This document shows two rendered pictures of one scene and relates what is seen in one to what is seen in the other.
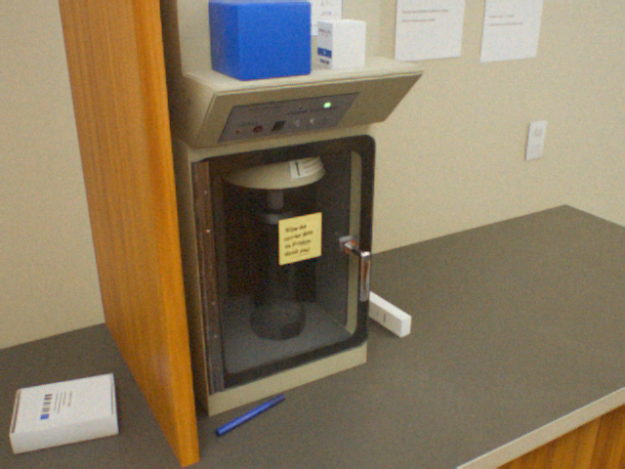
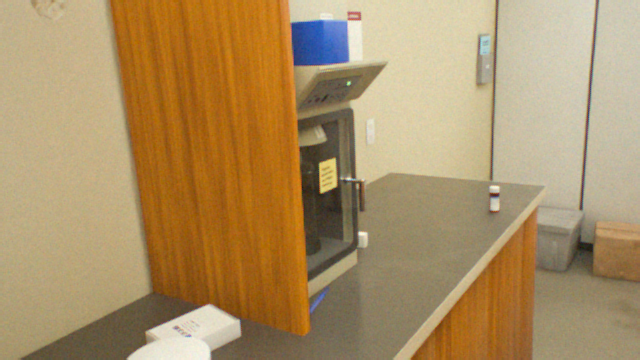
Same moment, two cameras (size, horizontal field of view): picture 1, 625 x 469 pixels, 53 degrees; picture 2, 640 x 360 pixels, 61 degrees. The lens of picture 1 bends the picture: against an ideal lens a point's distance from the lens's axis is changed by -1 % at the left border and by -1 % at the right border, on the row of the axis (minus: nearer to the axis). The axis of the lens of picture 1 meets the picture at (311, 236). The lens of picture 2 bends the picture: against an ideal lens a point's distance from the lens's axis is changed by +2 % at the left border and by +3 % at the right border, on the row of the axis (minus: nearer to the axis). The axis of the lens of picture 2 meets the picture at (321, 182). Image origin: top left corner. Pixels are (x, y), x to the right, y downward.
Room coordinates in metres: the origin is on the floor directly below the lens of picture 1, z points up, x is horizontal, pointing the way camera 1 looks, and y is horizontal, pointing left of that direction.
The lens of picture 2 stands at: (-0.22, 0.60, 1.55)
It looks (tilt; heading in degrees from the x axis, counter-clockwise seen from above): 14 degrees down; 334
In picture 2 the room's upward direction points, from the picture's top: 3 degrees counter-clockwise
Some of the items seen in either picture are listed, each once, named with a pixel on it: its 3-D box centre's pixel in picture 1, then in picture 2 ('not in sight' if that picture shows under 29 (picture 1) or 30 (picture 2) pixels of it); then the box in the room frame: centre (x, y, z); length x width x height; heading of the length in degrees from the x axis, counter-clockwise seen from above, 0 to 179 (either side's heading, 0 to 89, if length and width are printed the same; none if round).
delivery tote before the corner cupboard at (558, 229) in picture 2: not in sight; (530, 235); (2.35, -2.28, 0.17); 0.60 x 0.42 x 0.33; 28
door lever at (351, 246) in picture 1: (357, 271); (357, 193); (0.96, -0.08, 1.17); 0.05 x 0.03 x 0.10; 29
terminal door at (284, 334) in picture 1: (293, 265); (325, 193); (0.93, 0.03, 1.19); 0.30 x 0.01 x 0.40; 119
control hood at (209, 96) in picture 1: (308, 105); (336, 84); (0.89, 0.00, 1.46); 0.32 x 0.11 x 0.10; 120
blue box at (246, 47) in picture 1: (259, 37); (317, 43); (0.85, 0.07, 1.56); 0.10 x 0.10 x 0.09; 30
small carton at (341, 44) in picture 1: (341, 43); (347, 48); (0.92, -0.04, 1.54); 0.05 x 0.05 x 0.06; 24
